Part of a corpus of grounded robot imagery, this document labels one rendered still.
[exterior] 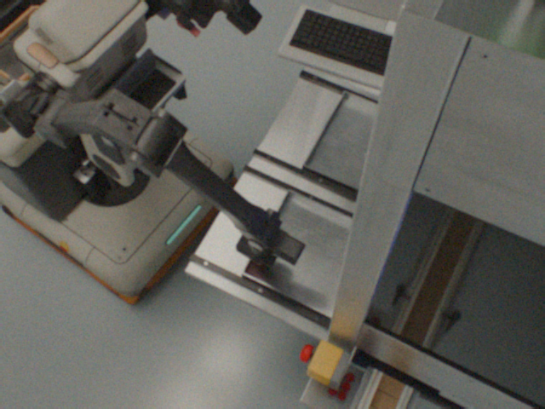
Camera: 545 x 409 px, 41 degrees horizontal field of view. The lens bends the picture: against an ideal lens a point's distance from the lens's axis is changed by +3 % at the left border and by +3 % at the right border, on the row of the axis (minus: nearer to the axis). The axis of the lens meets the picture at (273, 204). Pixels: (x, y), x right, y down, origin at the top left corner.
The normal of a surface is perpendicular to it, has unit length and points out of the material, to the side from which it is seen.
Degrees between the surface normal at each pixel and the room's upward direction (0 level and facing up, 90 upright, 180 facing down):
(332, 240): 0
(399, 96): 90
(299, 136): 0
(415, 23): 90
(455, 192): 90
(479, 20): 0
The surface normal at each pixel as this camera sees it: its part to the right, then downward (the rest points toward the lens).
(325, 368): -0.01, -0.42
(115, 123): 0.19, -0.11
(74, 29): 0.53, 0.05
